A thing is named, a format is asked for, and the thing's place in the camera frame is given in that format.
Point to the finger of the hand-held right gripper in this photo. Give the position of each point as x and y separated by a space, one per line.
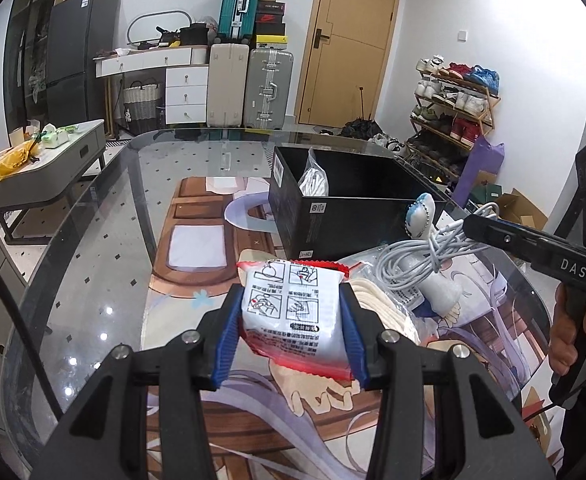
493 232

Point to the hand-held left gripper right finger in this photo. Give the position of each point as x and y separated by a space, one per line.
354 342

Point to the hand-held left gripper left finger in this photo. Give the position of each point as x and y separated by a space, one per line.
225 332

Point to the white packet with red edges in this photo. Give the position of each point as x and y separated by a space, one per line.
288 310

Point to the white and blue plush toy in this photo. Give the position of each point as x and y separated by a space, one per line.
419 217

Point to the white handheld appliance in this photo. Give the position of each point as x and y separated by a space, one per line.
438 297

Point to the black storage box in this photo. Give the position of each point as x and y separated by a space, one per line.
333 220

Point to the person's right hand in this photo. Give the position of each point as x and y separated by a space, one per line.
565 330

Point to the open cardboard box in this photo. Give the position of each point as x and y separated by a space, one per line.
520 210

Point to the green box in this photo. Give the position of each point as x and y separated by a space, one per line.
490 195

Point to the purple bag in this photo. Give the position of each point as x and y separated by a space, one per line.
478 170

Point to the printed cartoon table mat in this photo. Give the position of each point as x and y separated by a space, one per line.
198 260

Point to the wooden shoe rack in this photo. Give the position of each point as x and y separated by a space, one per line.
490 110

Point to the row of assorted shoes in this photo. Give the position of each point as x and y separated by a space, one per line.
465 102

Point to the pile of sneakers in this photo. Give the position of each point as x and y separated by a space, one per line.
388 141

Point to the black umbrella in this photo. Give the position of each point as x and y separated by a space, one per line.
358 127

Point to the wooden door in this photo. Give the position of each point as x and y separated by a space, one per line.
348 50

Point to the grey coffee table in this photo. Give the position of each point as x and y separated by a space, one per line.
48 170

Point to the woven laundry basket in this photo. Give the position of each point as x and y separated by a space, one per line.
142 105

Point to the silver suitcase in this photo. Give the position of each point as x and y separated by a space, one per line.
268 90

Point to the beige suitcase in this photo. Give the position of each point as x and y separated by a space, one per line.
228 85

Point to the white desk with drawers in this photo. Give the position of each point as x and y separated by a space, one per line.
185 87

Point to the green and white tissue pack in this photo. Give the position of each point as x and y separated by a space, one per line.
55 136

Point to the yellow plastic bag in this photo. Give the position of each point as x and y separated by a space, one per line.
10 162

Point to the small beige box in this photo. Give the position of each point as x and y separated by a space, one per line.
23 134

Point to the yellow and black shoe box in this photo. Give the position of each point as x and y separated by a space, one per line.
269 41

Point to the black bag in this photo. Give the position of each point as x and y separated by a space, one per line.
194 35

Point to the red and black shoe box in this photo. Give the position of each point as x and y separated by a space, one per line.
270 18

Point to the dark grey refrigerator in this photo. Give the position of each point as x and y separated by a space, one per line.
80 50

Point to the oval mirror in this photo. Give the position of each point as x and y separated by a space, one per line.
158 17

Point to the teal suitcase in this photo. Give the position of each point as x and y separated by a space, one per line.
239 7

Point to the dark glass cabinet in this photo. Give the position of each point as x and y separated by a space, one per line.
25 50

